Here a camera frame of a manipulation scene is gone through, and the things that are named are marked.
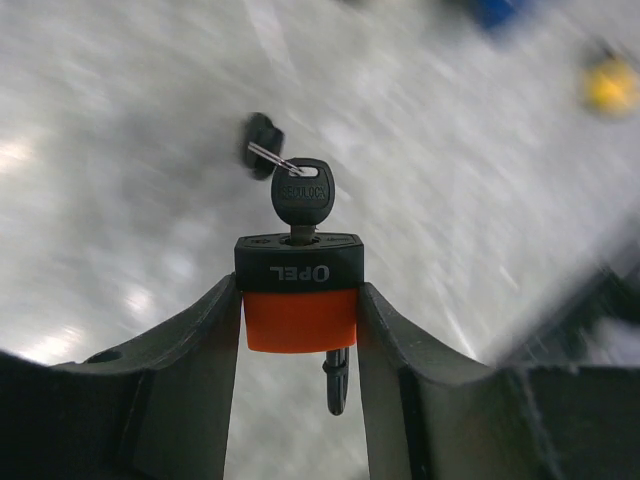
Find blue Doritos bag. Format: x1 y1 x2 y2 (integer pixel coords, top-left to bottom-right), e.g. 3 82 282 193
470 0 526 30

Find orange black padlock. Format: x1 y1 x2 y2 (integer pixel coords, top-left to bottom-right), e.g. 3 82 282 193
234 232 364 416

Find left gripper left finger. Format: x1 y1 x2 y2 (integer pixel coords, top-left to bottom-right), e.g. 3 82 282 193
1 276 240 479

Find yellow padlock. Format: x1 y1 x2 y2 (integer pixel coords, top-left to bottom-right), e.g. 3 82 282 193
583 43 639 118

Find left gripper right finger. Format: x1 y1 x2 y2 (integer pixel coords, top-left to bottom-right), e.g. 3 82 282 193
358 282 639 479

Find black keys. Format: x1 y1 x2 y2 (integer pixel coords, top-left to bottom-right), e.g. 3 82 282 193
241 112 335 246

